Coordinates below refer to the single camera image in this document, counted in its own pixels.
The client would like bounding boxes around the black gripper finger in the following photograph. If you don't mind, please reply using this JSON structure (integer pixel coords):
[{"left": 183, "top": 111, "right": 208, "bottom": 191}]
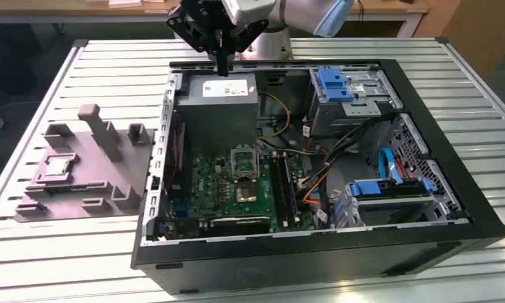
[
  {"left": 223, "top": 18, "right": 271, "bottom": 78},
  {"left": 164, "top": 6, "right": 225, "bottom": 78}
]

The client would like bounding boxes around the metal socket cover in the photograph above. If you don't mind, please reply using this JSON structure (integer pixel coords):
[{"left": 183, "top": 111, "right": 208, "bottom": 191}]
[{"left": 229, "top": 145, "right": 260, "bottom": 183}]

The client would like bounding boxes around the silver CPU green edge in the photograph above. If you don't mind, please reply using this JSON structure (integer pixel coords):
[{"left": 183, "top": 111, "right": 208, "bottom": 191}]
[{"left": 44, "top": 158, "right": 73, "bottom": 176}]

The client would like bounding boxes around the CPU socket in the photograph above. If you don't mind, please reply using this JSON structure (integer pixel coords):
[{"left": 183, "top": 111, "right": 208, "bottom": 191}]
[{"left": 235, "top": 184, "right": 260, "bottom": 204}]

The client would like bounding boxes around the white cardboard box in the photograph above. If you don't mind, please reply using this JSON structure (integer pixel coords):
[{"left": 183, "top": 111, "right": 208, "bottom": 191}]
[{"left": 108, "top": 0, "right": 144, "bottom": 9}]

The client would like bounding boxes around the grey power supply unit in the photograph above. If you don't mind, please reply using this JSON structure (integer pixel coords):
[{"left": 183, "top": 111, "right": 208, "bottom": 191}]
[{"left": 175, "top": 73, "right": 261, "bottom": 152}]

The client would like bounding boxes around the metal optical drive cage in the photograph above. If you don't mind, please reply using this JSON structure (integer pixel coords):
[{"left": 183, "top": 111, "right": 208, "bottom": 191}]
[{"left": 309, "top": 66, "right": 405, "bottom": 137}]

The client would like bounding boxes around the green motherboard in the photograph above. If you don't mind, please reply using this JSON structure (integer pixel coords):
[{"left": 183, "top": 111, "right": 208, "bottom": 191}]
[{"left": 159, "top": 143, "right": 321, "bottom": 239}]

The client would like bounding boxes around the dark office chair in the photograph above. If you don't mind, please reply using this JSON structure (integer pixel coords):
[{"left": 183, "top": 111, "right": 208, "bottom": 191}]
[{"left": 0, "top": 23, "right": 42, "bottom": 97}]

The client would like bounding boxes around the black RAM slot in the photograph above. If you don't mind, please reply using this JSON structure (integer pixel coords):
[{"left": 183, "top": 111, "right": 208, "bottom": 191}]
[
  {"left": 280, "top": 151, "right": 303, "bottom": 222},
  {"left": 269, "top": 151, "right": 291, "bottom": 227}
]

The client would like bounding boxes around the grey plastic parts rack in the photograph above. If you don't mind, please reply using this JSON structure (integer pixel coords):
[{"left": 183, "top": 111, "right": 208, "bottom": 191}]
[{"left": 12, "top": 103, "right": 159, "bottom": 223}]

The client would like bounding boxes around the wooden cabinet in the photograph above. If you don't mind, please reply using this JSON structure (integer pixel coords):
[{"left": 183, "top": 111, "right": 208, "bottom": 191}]
[{"left": 415, "top": 0, "right": 505, "bottom": 80}]

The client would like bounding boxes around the blue disk carrier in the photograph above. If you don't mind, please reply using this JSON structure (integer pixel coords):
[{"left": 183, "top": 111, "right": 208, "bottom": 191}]
[{"left": 348, "top": 178, "right": 436, "bottom": 199}]

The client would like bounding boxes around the black graphics card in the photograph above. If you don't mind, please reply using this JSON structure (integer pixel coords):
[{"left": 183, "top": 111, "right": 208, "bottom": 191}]
[{"left": 200, "top": 215, "right": 273, "bottom": 237}]

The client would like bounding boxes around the metal disk cage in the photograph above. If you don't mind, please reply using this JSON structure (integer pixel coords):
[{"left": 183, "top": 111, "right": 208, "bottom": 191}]
[{"left": 343, "top": 176, "right": 471, "bottom": 227}]

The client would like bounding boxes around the black PC case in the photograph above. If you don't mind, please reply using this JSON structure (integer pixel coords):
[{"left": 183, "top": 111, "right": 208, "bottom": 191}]
[{"left": 129, "top": 58, "right": 505, "bottom": 296}]

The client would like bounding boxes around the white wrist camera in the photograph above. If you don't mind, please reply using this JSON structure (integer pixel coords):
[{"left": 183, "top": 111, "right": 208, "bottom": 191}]
[{"left": 220, "top": 0, "right": 279, "bottom": 27}]

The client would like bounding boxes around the blue plastic drive bracket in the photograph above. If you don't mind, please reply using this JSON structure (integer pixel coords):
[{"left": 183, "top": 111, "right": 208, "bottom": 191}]
[{"left": 317, "top": 68, "right": 356, "bottom": 103}]

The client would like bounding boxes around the yellow wire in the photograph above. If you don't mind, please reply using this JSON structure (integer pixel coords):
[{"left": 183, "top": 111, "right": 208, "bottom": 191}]
[{"left": 255, "top": 91, "right": 292, "bottom": 139}]

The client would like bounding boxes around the black cable bundle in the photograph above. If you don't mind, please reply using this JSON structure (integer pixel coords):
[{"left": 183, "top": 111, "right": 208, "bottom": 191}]
[{"left": 301, "top": 115, "right": 391, "bottom": 187}]

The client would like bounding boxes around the orange wire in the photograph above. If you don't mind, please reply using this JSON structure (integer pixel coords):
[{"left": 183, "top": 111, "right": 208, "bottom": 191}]
[{"left": 301, "top": 181, "right": 335, "bottom": 206}]

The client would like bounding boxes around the light blue wire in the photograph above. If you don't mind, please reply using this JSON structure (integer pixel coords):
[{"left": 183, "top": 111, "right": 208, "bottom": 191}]
[{"left": 379, "top": 147, "right": 405, "bottom": 186}]

